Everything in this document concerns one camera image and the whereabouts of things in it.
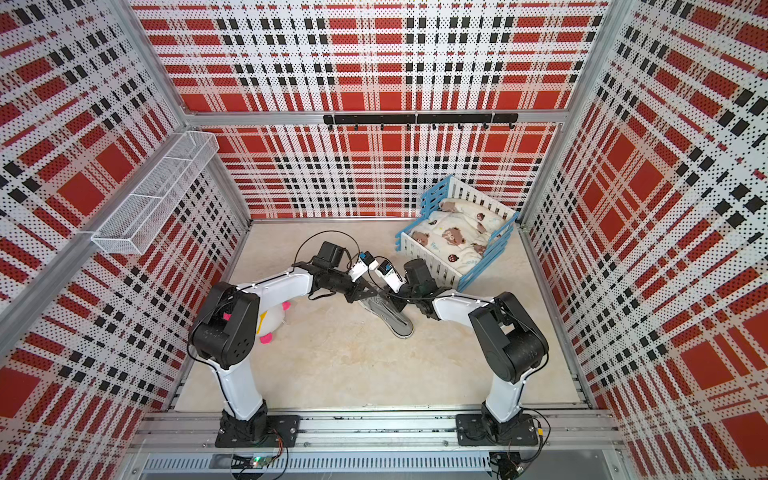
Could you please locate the black hook rail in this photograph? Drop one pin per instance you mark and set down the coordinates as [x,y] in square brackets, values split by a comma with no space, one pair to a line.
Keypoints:
[357,120]

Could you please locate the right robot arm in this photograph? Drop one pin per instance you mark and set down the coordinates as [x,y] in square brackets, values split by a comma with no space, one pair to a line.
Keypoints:
[512,344]

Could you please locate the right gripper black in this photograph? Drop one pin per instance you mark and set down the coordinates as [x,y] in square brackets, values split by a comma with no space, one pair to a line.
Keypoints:
[396,303]

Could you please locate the green circuit board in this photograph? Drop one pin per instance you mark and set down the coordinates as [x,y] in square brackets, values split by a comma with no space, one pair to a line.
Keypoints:
[240,462]

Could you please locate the white blue toy crib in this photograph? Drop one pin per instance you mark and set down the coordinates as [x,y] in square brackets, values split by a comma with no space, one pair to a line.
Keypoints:
[453,188]

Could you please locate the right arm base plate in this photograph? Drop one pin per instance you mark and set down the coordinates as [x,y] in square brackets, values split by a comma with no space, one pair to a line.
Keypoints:
[485,430]

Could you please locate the grey canvas sneaker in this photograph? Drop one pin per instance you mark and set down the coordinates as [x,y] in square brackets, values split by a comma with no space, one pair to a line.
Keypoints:
[383,308]

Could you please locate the bear print blanket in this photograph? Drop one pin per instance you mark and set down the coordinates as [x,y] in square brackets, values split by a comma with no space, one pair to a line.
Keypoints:
[458,233]

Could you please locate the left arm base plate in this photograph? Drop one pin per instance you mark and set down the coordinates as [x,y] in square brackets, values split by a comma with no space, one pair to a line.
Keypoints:
[264,431]

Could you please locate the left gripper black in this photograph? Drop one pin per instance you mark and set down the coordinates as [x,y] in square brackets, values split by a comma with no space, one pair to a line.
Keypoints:
[357,291]

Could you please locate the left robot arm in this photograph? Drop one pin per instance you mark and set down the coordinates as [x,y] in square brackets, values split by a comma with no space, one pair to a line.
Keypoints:
[226,329]

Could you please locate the pink striped plush toy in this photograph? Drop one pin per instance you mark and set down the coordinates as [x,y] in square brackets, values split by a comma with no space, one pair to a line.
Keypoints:
[270,320]

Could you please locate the aluminium front rail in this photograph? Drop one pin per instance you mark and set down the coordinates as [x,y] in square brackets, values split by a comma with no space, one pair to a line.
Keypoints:
[374,430]

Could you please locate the white wire mesh basket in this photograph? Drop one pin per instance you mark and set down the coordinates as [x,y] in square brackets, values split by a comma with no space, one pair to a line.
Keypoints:
[133,226]

